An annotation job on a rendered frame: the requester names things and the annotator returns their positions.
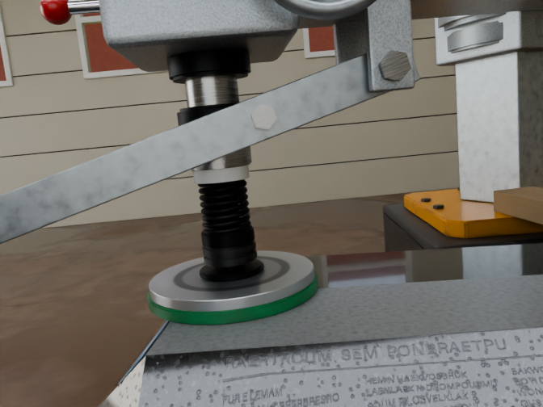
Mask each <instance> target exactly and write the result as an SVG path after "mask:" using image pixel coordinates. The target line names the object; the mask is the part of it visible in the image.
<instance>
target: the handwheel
mask: <svg viewBox="0 0 543 407"><path fill-rule="evenodd" d="M273 1H275V2H276V3H277V4H279V5H280V6H282V7H283V8H284V9H286V10H288V11H290V12H292V13H294V14H296V15H300V16H302V17H305V18H308V19H319V20H332V19H341V18H346V17H348V16H351V15H354V14H356V13H358V12H361V11H362V10H364V9H366V8H367V7H369V6H370V5H372V4H373V3H374V2H375V1H376V0H273Z"/></svg>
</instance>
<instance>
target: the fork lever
mask: <svg viewBox="0 0 543 407"><path fill-rule="evenodd" d="M379 65H380V67H381V72H382V74H383V77H384V79H389V80H394V81H401V80H402V79H403V78H404V77H405V76H406V74H407V73H408V72H409V71H410V69H411V66H410V62H409V59H408V56H407V54H406V52H399V51H394V50H390V51H388V53H387V54H386V55H385V57H384V58H383V59H382V60H381V62H380V63H379ZM388 92H389V91H382V92H371V91H370V89H369V83H368V58H367V53H365V54H363V55H361V56H358V57H355V58H352V59H351V60H348V61H345V62H342V63H340V64H337V65H334V66H332V67H330V68H327V69H324V70H322V71H319V72H317V73H313V74H311V75H309V76H307V77H304V78H301V79H298V80H296V81H294V82H290V83H288V84H286V85H283V86H280V87H278V88H275V89H273V90H269V91H268V92H265V93H263V94H259V95H257V96H255V97H253V98H250V99H247V100H244V101H242V102H240V103H236V104H234V105H232V106H229V107H226V108H224V109H221V110H219V111H215V112H213V113H211V114H209V115H205V116H203V117H200V118H199V119H196V120H193V121H190V122H188V123H185V124H182V125H180V126H178V127H175V128H172V129H170V130H167V131H165V132H161V133H159V134H157V135H155V136H152V137H149V138H146V139H144V140H142V141H138V142H137V143H134V144H131V145H128V146H126V147H123V148H122V149H117V150H116V151H113V152H111V153H107V154H105V155H103V156H101V157H97V158H95V159H92V160H90V161H88V162H84V163H82V164H80V165H77V166H74V167H72V168H69V169H68V170H63V171H62V172H59V173H57V174H54V175H51V176H48V177H47V178H43V179H41V180H39V181H36V182H33V183H30V184H28V185H26V186H24V187H20V188H18V189H15V190H13V191H9V192H7V193H5V194H3V195H0V244H2V243H4V242H6V241H9V240H12V239H15V238H17V237H20V236H23V235H24V234H27V233H30V232H33V231H35V230H37V229H41V228H43V227H45V226H47V225H50V224H53V223H56V222H58V221H60V220H64V219H65V218H68V217H71V216H74V215H76V214H78V213H80V212H84V211H86V210H89V209H91V208H94V207H97V206H99V205H101V204H105V203H107V202H109V201H112V200H114V199H117V198H120V197H121V196H124V195H127V194H130V193H132V192H134V191H138V190H140V189H142V188H144V187H148V186H150V185H153V184H155V183H158V182H161V181H162V180H165V179H168V178H171V177H173V176H175V175H177V174H181V173H183V172H186V171H188V170H191V169H194V168H196V167H198V166H202V165H204V164H206V163H209V162H212V161H214V160H217V159H218V158H221V157H224V156H227V155H229V154H231V153H235V152H237V151H239V150H242V149H245V148H247V147H250V146H252V145H255V144H258V143H259V142H262V141H265V140H268V139H270V138H273V137H274V136H278V135H280V134H283V133H285V132H288V131H291V130H293V129H295V128H299V127H301V126H303V125H306V124H309V123H311V122H314V121H315V120H320V119H321V118H324V117H326V116H329V115H332V114H334V113H336V112H339V111H342V110H344V109H347V108H349V107H352V106H355V105H357V104H359V103H362V102H365V101H367V100H370V99H373V98H376V97H377V96H380V95H382V94H385V93H388Z"/></svg>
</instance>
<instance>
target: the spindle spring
mask: <svg viewBox="0 0 543 407"><path fill-rule="evenodd" d="M231 183H236V184H234V185H229V186H225V187H215V186H221V185H226V184H231ZM245 186H246V181H245V180H244V179H242V180H238V181H232V182H225V183H206V184H198V187H203V188H200V189H199V193H200V194H204V195H201V196H200V197H199V198H200V200H202V201H203V202H201V203H200V206H201V207H202V209H201V213H202V214H204V215H203V216H202V217H201V219H202V220H204V223H203V224H202V225H203V227H205V228H206V229H204V230H203V232H204V233H209V234H222V233H234V232H237V231H241V230H243V229H246V228H248V227H250V224H251V222H250V221H249V219H250V214H249V213H248V212H249V211H250V209H249V208H248V207H247V206H248V205H249V202H248V201H247V199H248V195H247V194H246V192H247V188H246V187H245ZM208 187H214V188H208ZM234 190H237V191H234ZM227 191H234V192H230V193H225V194H220V195H209V194H215V193H222V192H227ZM233 197H238V198H236V199H229V198H233ZM219 199H228V200H224V201H217V202H210V201H212V200H219ZM233 204H239V205H235V206H232V207H227V208H218V207H224V206H229V205H233ZM211 208H217V209H211ZM238 210H241V211H239V212H235V211H238ZM227 212H235V213H230V214H226V215H220V216H212V215H215V214H222V213H227ZM241 216H242V218H241ZM238 217H240V218H239V219H236V220H231V219H234V218H238ZM221 220H230V221H225V222H218V223H213V221H221ZM237 224H241V225H239V226H235V227H232V228H227V229H216V228H224V227H230V226H234V225H237Z"/></svg>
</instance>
